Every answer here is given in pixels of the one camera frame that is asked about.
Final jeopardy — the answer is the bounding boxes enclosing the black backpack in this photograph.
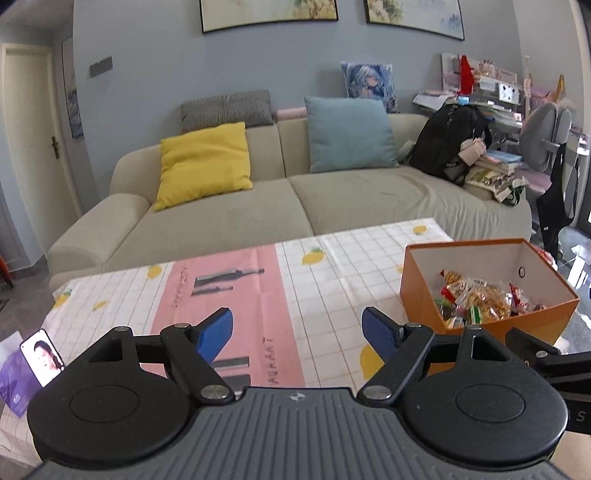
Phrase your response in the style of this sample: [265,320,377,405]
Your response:
[409,104,492,188]

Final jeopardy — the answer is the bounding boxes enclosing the yellow pillow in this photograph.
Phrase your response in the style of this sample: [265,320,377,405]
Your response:
[152,122,254,212]

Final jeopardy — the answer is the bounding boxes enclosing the purple card packet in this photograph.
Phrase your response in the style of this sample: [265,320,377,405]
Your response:
[0,348,44,418]

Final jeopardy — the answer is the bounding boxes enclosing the beige pouch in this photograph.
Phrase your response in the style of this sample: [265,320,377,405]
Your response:
[459,138,488,166]

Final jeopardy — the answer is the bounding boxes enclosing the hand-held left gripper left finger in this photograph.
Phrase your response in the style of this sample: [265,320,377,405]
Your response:
[88,307,236,404]

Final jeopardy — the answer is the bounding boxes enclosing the grey striped pillow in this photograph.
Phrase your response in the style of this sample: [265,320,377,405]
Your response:
[181,90,275,134]

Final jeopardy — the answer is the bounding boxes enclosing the framed flower painting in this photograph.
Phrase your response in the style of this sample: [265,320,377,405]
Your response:
[199,0,340,34]
[364,0,464,40]

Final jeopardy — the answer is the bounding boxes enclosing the blue pillow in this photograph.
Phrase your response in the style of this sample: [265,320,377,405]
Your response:
[304,96,400,174]

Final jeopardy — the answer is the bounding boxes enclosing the smartphone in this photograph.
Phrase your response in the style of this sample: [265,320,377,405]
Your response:
[19,329,65,388]

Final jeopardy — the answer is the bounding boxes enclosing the stack of books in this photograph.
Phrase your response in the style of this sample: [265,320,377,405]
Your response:
[475,150,525,176]

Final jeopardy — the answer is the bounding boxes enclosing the beige sofa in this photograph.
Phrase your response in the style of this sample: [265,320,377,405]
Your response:
[47,113,534,289]

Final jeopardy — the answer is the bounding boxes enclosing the orange cardboard box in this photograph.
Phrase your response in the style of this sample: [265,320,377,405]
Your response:
[399,237,580,344]

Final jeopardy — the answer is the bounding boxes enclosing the black garment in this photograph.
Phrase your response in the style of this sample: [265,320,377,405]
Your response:
[536,143,578,264]

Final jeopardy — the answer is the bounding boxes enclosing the blue wall picture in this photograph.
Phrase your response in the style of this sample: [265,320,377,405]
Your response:
[61,37,85,139]

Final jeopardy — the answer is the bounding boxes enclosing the red ornament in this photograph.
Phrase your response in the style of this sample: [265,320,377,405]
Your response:
[458,55,476,95]

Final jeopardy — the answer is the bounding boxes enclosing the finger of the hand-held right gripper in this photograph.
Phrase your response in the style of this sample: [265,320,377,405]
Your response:
[505,328,591,376]

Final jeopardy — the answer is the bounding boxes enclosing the printed character cushion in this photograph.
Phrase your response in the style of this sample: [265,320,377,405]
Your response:
[341,61,400,114]

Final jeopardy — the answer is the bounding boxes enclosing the grey desk chair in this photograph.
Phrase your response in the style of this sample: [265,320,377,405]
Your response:
[522,102,578,217]

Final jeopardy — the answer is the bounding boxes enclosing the white door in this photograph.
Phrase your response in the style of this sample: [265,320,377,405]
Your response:
[2,44,80,273]

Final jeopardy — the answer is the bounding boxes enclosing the red snack packet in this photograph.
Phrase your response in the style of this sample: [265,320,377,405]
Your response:
[508,282,546,315]

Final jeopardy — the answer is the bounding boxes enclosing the yellow noodle snack packet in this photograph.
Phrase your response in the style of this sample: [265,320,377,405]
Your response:
[462,284,513,321]

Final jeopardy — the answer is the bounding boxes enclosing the cluttered desk shelf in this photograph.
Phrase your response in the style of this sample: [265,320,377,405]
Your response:
[413,52,529,139]

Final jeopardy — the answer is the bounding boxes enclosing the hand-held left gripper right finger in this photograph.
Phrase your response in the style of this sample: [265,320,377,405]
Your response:
[355,307,509,402]

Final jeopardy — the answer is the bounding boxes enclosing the pink white lemon-print tablecloth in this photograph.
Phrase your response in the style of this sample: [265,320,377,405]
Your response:
[0,217,462,462]

